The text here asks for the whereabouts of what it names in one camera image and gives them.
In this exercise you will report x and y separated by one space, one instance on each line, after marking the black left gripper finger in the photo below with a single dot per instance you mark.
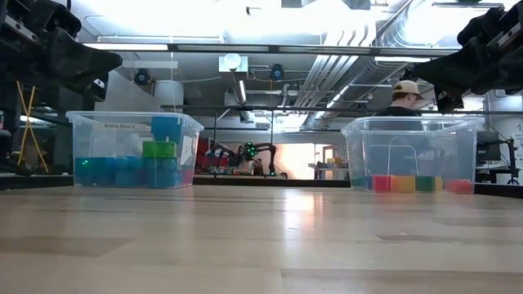
100 90
77 61

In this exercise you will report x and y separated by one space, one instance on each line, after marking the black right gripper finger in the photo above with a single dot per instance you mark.
457 69
449 103

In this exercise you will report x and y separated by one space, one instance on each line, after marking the blue large two-stud block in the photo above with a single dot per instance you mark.
162 173
166 130
95 171

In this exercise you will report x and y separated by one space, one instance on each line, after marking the small yellow block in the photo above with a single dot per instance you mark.
403 184
438 183

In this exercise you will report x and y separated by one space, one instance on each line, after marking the green large two-stud block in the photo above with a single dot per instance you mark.
159 149

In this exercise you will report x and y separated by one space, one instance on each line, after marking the small green block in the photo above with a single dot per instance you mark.
425 183
358 183

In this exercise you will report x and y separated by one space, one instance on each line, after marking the sky blue four-stud block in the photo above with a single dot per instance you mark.
130 173

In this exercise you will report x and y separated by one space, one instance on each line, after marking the small blue block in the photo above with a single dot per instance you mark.
369 183

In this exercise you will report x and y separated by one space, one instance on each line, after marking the red large block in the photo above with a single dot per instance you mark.
186 176

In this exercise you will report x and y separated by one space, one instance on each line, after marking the black distant robot arm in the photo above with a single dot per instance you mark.
253 151

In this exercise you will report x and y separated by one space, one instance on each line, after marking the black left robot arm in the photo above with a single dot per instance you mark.
7 134

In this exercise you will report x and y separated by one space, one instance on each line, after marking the white paper label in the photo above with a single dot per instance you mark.
122 126

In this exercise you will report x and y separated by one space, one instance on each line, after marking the clear plastic bin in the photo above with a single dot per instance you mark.
449 147
110 139

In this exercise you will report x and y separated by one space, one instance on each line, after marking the person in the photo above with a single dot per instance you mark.
402 102

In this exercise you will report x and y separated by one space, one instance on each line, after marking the black monitor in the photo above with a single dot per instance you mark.
488 145

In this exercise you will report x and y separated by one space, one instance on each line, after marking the white cylinder tank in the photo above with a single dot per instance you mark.
168 94

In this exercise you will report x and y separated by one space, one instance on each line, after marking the black monitor stand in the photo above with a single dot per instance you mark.
510 159

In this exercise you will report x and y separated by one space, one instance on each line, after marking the red machine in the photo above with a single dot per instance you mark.
210 157

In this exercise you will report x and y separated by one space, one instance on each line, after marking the distant workbench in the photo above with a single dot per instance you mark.
331 167

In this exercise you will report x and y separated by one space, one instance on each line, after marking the white ceiling dome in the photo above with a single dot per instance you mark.
232 61

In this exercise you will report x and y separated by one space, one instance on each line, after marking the black distant crossbar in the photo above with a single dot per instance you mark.
286 108

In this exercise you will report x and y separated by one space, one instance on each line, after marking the black beam with light strips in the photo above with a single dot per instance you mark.
274 49

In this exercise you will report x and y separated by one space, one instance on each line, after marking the silver ventilation duct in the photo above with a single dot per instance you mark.
323 81

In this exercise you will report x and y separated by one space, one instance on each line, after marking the black aluminium table frame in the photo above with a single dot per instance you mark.
265 181

